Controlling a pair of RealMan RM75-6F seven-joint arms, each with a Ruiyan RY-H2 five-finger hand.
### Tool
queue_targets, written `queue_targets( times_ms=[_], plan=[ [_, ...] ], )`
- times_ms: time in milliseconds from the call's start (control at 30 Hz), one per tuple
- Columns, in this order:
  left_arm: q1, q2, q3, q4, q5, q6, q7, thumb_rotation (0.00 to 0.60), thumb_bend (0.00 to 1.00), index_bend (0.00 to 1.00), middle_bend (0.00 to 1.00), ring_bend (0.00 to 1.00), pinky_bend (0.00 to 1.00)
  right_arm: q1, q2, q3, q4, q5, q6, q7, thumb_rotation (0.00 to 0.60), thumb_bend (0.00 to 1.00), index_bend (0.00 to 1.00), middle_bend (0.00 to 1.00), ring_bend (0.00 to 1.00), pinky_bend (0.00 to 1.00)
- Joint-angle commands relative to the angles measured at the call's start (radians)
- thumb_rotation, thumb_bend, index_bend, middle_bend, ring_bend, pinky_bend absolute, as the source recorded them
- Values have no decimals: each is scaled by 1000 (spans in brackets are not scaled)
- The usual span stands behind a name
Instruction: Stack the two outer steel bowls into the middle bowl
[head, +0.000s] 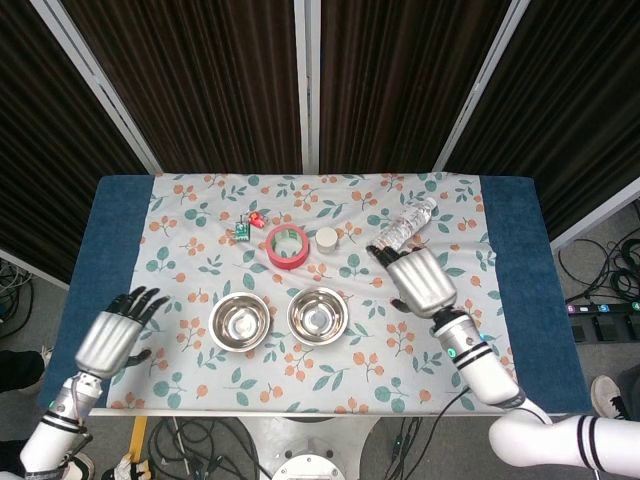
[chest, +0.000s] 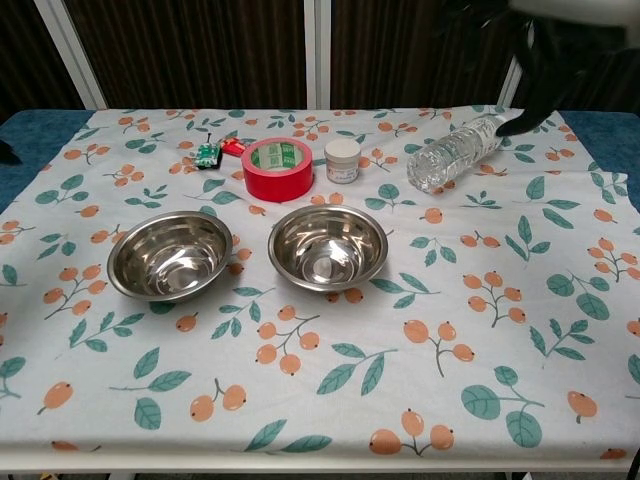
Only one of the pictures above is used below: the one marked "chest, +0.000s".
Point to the white metal frame post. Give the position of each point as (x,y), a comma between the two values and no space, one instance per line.
(318,50)
(70,50)
(510,82)

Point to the small red packet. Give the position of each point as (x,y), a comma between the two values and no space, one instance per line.
(234,146)

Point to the red tape roll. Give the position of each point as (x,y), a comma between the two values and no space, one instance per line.
(277,182)

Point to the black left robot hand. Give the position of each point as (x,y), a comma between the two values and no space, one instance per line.
(7,154)

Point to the fruit and leaf print tablecloth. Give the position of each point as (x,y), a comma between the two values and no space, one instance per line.
(320,380)

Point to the small white lidded jar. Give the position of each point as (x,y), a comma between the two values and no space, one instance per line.
(342,162)

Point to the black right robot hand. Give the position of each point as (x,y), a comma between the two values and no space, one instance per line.
(547,85)

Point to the dark slatted panel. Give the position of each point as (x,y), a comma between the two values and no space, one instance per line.
(200,50)
(25,55)
(610,85)
(400,50)

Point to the clear plastic water bottle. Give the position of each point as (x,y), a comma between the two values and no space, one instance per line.
(450,155)

